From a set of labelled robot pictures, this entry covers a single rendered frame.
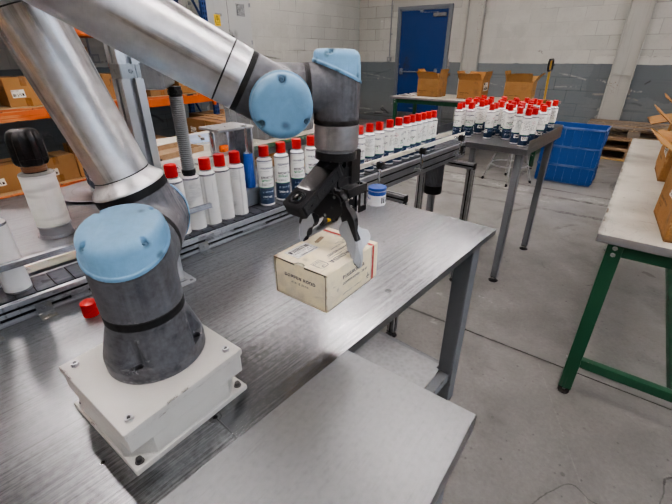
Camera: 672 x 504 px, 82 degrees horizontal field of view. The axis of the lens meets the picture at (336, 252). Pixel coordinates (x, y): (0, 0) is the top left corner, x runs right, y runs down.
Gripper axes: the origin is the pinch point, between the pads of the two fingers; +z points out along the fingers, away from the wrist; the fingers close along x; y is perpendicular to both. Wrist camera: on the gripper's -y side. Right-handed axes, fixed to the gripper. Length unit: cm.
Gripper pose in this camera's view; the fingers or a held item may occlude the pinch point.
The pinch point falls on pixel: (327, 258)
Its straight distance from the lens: 73.8
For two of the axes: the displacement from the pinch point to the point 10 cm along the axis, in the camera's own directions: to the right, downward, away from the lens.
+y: 6.0, -3.4, 7.2
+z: -0.2, 9.0, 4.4
